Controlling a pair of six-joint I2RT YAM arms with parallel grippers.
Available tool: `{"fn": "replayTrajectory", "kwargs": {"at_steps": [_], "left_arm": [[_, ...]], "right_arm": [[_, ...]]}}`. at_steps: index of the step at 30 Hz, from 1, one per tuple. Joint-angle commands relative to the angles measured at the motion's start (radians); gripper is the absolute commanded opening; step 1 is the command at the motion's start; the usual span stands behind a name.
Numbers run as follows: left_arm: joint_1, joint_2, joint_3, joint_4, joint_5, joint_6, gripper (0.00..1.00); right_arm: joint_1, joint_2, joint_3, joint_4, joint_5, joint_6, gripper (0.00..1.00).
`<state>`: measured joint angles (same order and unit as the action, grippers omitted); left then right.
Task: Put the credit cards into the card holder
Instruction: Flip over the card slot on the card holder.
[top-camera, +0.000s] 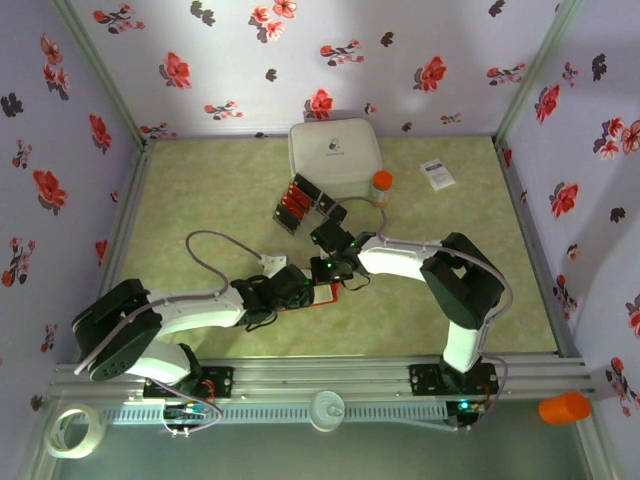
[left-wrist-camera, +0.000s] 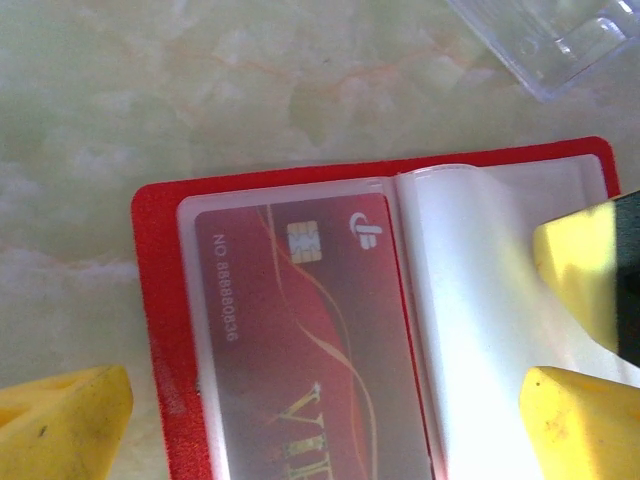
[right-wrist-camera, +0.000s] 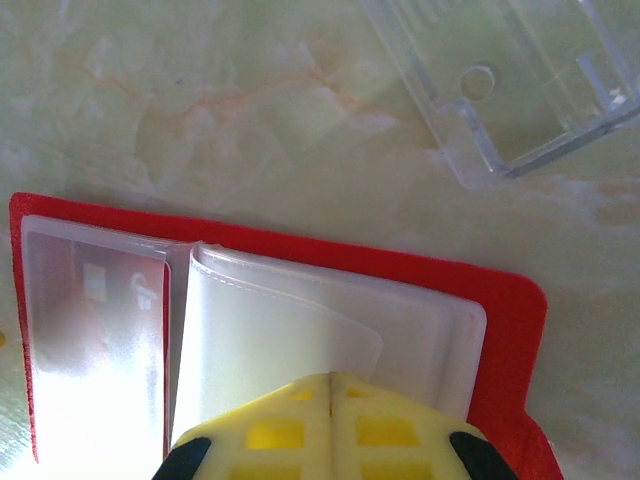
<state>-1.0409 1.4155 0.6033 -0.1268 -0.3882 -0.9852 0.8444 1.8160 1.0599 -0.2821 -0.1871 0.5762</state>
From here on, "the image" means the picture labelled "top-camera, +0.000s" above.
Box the red card holder clear sleeves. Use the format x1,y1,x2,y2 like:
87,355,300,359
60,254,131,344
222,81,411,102
277,282,343,314

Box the black credit card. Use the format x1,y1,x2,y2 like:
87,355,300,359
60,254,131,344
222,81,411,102
272,203,300,235
315,192,349,224
292,172,322,197

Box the red credit card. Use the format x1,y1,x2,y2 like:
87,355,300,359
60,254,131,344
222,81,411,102
285,182,315,207
279,193,307,220

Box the orange-capped pill bottle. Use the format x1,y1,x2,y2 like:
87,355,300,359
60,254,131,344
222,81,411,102
372,170,395,209

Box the white zip medicine case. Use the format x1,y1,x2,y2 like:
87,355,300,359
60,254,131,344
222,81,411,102
288,117,385,199

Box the clear round plastic lid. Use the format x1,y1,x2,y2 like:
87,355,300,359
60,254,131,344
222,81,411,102
308,390,346,432

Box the small white medicine box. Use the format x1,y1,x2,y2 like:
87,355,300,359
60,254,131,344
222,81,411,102
418,157,457,192

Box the clear tape roll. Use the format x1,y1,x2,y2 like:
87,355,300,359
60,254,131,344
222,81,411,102
44,403,108,460

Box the orange plastic vial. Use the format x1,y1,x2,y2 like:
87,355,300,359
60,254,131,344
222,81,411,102
538,391,593,426

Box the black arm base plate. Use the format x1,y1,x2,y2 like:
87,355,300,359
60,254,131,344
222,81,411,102
408,363,500,396
143,366,235,400

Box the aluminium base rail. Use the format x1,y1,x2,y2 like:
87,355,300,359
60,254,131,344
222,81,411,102
48,355,597,401

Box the lilac left arm cable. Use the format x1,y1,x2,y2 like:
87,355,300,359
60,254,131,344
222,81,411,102
73,229,266,437

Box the grey slotted cable duct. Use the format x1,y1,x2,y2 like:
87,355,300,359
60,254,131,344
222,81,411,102
102,402,450,427

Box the aluminium side rail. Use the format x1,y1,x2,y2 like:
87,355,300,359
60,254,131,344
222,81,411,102
492,137,584,359
74,142,156,364

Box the aluminium frame post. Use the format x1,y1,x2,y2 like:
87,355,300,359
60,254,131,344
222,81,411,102
49,0,154,149
492,0,584,144

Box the aluminium lower frame bar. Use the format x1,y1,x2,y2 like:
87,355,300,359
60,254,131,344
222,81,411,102
574,419,619,480
17,397,64,480

